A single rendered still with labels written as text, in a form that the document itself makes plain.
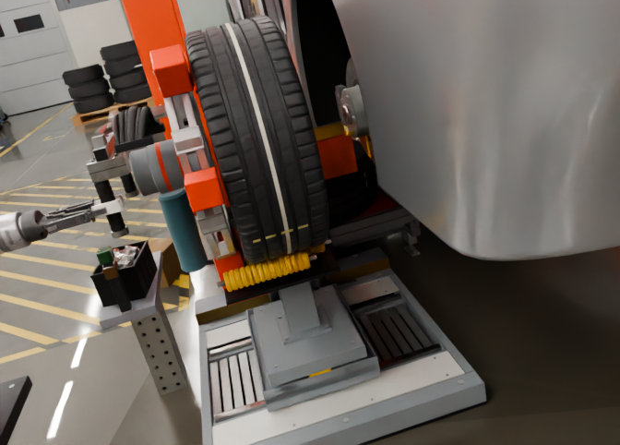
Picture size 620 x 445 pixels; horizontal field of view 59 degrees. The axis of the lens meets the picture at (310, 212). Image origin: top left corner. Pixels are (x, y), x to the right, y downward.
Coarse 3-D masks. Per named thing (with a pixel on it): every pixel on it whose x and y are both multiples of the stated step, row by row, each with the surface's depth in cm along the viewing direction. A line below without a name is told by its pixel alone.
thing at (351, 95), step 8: (352, 64) 164; (352, 72) 166; (352, 80) 169; (352, 88) 163; (344, 96) 166; (352, 96) 160; (360, 96) 160; (352, 104) 159; (360, 104) 159; (352, 112) 161; (360, 112) 159; (344, 120) 172; (352, 120) 162; (360, 120) 160; (352, 128) 167; (360, 128) 162; (368, 128) 163; (352, 136) 169; (360, 136) 166; (368, 136) 169
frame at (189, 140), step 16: (192, 96) 167; (192, 112) 130; (176, 128) 128; (192, 128) 128; (176, 144) 126; (192, 144) 127; (224, 208) 174; (208, 224) 134; (224, 224) 135; (208, 240) 141; (224, 240) 144; (224, 256) 153
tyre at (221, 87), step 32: (192, 32) 141; (224, 32) 136; (256, 32) 136; (192, 64) 130; (224, 64) 128; (256, 64) 128; (288, 64) 128; (224, 96) 126; (256, 96) 125; (288, 96) 126; (224, 128) 124; (256, 128) 125; (288, 128) 126; (224, 160) 124; (256, 160) 126; (288, 160) 127; (320, 160) 130; (256, 192) 128; (288, 192) 131; (320, 192) 133; (256, 224) 133; (288, 224) 136; (320, 224) 140; (256, 256) 144
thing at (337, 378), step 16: (320, 288) 212; (336, 288) 211; (352, 320) 191; (256, 336) 194; (256, 352) 186; (368, 352) 173; (336, 368) 165; (352, 368) 166; (368, 368) 168; (288, 384) 163; (304, 384) 165; (320, 384) 166; (336, 384) 167; (352, 384) 168; (272, 400) 164; (288, 400) 165; (304, 400) 166
